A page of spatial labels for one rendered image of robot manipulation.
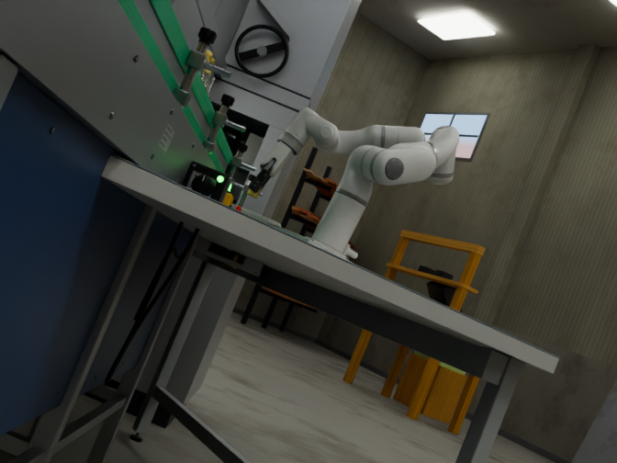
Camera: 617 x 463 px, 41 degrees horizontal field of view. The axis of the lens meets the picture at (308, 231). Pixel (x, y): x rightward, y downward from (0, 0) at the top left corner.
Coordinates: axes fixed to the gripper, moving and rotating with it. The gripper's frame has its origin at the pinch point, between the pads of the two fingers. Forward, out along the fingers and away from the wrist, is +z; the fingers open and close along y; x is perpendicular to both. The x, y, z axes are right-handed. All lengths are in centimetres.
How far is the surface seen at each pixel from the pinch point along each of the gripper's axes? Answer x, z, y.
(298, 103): -17, -41, -71
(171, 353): 7, 61, -36
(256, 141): -23, -19, -80
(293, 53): -31, -55, -70
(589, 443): 355, -42, -650
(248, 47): -47, -46, -69
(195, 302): 3, 42, -36
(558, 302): 279, -171, -820
